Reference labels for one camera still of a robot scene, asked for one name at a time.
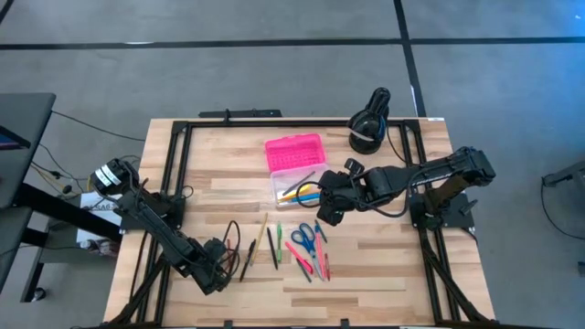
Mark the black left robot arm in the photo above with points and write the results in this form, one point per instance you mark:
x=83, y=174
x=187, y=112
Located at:
x=155, y=224

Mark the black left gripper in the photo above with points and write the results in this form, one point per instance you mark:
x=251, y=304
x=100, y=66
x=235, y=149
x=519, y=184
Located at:
x=212, y=267

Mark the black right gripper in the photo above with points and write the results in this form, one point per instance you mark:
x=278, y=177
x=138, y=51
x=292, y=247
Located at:
x=347, y=189

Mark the teal pen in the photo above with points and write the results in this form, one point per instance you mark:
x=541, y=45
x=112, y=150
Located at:
x=320, y=231

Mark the black desk leg frame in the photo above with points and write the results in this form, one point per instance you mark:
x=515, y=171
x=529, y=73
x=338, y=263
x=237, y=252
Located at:
x=68, y=213

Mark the black side desk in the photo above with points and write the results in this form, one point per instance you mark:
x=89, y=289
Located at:
x=23, y=151

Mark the pink highlighter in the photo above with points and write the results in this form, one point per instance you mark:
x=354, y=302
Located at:
x=299, y=257

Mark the black metal table frame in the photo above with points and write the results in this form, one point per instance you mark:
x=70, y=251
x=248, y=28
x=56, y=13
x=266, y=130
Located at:
x=297, y=123

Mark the translucent green pen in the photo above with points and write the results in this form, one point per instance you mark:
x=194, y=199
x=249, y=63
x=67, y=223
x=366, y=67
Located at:
x=279, y=242

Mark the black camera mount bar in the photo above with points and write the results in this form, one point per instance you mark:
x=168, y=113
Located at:
x=247, y=113

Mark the yellow highlighter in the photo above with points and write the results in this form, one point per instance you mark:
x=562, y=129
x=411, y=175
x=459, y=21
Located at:
x=297, y=191

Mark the clear pencil box pink lid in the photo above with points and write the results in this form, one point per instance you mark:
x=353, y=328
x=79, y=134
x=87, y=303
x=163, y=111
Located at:
x=292, y=153

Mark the white printed paper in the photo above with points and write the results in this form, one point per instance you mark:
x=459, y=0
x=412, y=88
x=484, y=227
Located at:
x=103, y=206

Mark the light blue marker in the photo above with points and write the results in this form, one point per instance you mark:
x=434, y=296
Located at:
x=308, y=198

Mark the dark grey side desk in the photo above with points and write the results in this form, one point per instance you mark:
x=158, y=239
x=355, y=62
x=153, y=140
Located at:
x=11, y=247

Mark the yellow pencil pink eraser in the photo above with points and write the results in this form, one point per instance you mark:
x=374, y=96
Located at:
x=259, y=238

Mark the dark green pen white print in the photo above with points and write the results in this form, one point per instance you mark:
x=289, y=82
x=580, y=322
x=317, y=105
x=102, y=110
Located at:
x=304, y=270

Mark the black tape dispenser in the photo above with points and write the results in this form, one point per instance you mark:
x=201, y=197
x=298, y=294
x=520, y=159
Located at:
x=365, y=137

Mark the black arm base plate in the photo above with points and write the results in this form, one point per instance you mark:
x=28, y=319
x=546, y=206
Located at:
x=176, y=208
x=415, y=215

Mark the grey stand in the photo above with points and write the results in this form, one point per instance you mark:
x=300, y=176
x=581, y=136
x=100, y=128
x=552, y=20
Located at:
x=573, y=172

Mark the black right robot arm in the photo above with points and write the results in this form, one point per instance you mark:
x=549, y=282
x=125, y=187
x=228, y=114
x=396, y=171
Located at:
x=434, y=171

